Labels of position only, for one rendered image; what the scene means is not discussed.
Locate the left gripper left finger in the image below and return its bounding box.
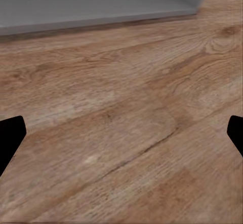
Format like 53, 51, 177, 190
0, 116, 26, 176

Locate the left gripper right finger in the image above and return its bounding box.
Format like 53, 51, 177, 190
227, 115, 243, 156

